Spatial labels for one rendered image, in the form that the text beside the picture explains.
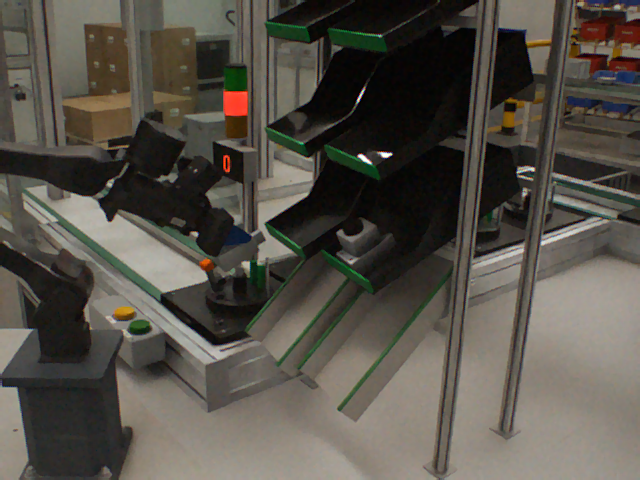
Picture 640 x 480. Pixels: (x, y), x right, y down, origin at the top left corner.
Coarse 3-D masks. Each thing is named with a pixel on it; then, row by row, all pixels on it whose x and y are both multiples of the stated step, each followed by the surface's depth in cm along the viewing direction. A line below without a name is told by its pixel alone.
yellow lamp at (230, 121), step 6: (228, 120) 150; (234, 120) 149; (240, 120) 149; (246, 120) 151; (228, 126) 150; (234, 126) 150; (240, 126) 150; (246, 126) 151; (228, 132) 150; (234, 132) 150; (240, 132) 150; (246, 132) 152; (234, 138) 150; (240, 138) 151
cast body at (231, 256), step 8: (232, 216) 106; (240, 224) 103; (256, 232) 107; (256, 240) 107; (264, 240) 108; (224, 248) 103; (232, 248) 104; (240, 248) 104; (248, 248) 105; (256, 248) 106; (224, 256) 103; (232, 256) 104; (240, 256) 105; (248, 256) 106; (224, 264) 104; (232, 264) 105
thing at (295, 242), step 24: (336, 168) 118; (312, 192) 117; (336, 192) 119; (360, 192) 106; (288, 216) 116; (312, 216) 115; (336, 216) 112; (360, 216) 108; (288, 240) 108; (312, 240) 105
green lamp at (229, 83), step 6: (228, 72) 146; (234, 72) 145; (240, 72) 146; (246, 72) 147; (228, 78) 146; (234, 78) 146; (240, 78) 146; (246, 78) 148; (228, 84) 147; (234, 84) 146; (240, 84) 147; (246, 84) 148; (228, 90) 147; (234, 90) 147; (240, 90) 147; (246, 90) 148
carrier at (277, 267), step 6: (294, 258) 164; (300, 258) 164; (270, 264) 160; (276, 264) 160; (282, 264) 160; (288, 264) 160; (294, 264) 160; (270, 270) 157; (276, 270) 157; (282, 270) 157; (288, 270) 157; (270, 276) 157; (276, 276) 155; (282, 276) 154; (288, 276) 154; (282, 282) 153
